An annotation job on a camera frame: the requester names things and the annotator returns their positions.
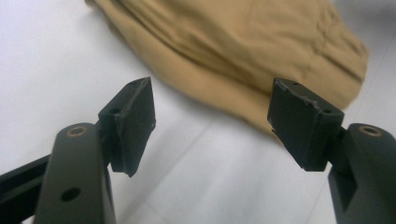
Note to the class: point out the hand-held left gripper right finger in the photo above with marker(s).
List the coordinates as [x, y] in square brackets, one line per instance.
[299, 127]

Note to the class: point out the tan pants with patches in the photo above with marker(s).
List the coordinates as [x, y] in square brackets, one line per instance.
[224, 46]

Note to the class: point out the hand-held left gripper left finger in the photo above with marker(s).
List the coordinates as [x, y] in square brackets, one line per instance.
[130, 127]

